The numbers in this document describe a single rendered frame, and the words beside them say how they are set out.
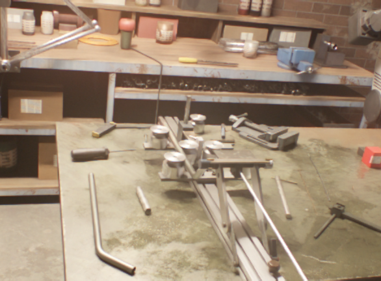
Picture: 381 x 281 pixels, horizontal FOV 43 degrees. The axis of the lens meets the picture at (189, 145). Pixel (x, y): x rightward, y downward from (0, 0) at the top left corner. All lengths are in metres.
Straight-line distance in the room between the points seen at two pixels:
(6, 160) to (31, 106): 0.39
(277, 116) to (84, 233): 2.56
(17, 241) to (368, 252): 1.77
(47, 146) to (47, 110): 0.21
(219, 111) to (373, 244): 2.21
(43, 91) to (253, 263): 1.82
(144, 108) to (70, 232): 2.14
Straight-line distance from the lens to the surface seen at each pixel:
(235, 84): 2.69
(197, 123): 1.49
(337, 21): 3.78
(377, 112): 2.29
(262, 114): 3.35
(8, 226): 2.60
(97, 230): 0.97
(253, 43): 2.90
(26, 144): 3.17
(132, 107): 3.06
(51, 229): 2.56
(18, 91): 2.55
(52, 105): 2.56
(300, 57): 2.71
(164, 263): 0.92
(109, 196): 1.11
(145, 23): 3.06
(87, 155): 1.26
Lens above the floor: 1.44
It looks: 23 degrees down
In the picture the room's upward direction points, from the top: 8 degrees clockwise
